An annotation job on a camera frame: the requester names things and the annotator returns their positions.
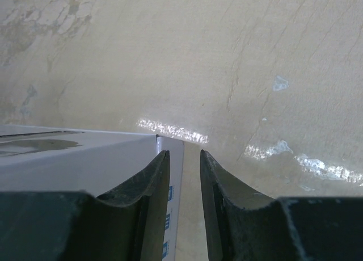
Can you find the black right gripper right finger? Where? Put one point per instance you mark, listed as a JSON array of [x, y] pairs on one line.
[[244, 224]]

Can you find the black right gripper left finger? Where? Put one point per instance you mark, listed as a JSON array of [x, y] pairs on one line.
[[124, 223]]

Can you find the white clipper kit box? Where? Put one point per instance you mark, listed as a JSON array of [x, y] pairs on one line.
[[61, 159]]

